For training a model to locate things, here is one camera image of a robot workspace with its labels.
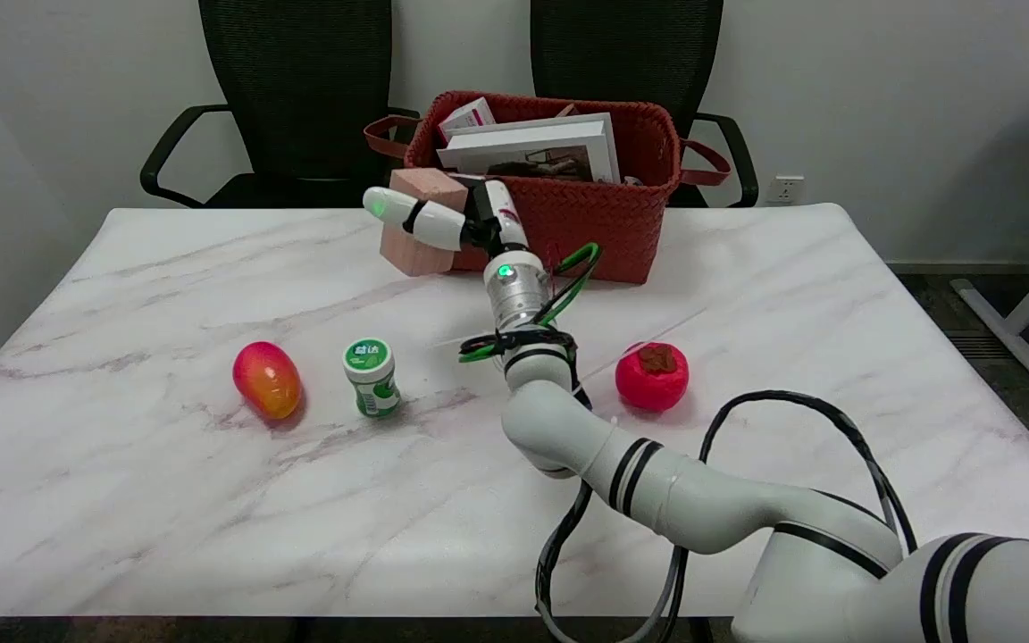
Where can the black mesh office chair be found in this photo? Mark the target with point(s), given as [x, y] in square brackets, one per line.
[300, 89]
[626, 49]

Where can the pink and white small box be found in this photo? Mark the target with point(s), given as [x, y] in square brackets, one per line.
[468, 116]

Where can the white wall outlet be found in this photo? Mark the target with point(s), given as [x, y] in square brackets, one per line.
[784, 189]

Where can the white desk with legs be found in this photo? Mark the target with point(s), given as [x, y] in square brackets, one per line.
[1028, 308]

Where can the small brown and white box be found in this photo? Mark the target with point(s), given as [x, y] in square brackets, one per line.
[566, 111]

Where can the red woven basket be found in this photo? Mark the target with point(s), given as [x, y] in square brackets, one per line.
[595, 223]

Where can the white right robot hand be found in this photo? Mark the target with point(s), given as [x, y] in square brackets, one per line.
[439, 226]

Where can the wooden rectangular block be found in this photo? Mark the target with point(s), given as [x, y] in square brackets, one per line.
[414, 254]

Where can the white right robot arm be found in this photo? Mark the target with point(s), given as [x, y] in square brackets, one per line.
[684, 500]

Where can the green white gum bottle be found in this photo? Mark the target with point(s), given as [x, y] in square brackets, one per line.
[373, 379]

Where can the red persimmon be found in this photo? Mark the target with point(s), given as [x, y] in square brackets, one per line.
[651, 379]

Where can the white book with picture cover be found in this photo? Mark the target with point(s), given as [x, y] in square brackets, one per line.
[532, 143]

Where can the red yellow mango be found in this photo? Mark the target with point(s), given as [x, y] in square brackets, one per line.
[266, 380]

